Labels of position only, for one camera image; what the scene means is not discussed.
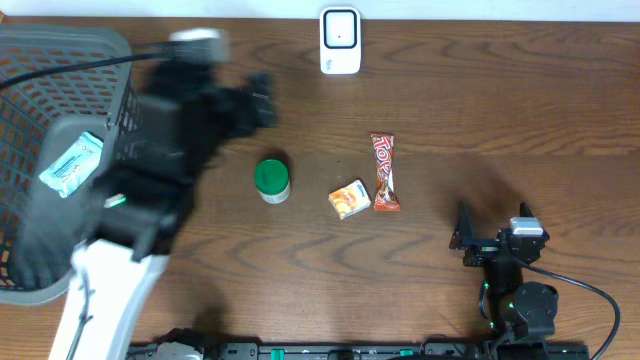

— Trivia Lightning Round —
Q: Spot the green lid jar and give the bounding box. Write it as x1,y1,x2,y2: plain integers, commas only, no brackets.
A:
254,159,291,205

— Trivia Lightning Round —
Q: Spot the light green tissue pack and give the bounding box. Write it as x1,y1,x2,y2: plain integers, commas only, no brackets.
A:
39,132,104,198

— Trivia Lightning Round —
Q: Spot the red chocolate bar wrapper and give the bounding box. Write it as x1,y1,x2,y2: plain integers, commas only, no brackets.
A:
370,132,400,212

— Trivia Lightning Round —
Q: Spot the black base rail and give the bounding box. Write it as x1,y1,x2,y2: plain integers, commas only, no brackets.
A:
125,329,589,360

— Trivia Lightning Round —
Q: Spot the grey plastic basket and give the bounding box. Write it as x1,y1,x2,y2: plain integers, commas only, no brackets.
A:
0,24,151,307

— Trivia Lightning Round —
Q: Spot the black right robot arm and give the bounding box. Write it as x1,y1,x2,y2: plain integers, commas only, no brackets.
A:
449,203,558,342

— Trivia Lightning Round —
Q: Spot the small orange box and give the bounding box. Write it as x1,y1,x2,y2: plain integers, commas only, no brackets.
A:
328,180,371,220

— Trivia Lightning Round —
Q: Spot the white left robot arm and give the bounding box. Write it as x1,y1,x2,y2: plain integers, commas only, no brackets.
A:
49,61,275,359

